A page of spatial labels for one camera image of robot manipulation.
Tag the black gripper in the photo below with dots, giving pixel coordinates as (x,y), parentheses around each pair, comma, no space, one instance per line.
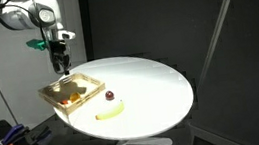
(59,53)

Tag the yellow toy banana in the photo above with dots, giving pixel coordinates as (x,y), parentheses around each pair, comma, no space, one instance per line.
(111,112)

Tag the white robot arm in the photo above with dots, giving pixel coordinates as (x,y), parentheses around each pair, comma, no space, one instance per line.
(27,12)

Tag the light wooden tray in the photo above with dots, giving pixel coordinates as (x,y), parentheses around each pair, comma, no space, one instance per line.
(82,99)

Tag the yellow toy lemon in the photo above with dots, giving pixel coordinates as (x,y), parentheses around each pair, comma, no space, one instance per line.
(75,97)

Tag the red toy strawberry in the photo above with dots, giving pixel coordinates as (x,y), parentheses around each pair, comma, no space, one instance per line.
(64,101)

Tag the dark red toy plum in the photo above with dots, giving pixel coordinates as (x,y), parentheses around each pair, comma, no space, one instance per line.
(109,95)

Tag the purple black spring clamp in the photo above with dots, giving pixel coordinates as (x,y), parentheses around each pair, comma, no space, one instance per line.
(20,134)

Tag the grey diagonal metal pole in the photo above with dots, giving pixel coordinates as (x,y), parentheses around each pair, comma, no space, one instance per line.
(219,17)

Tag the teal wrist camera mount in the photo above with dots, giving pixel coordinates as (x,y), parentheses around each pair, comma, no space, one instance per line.
(36,44)

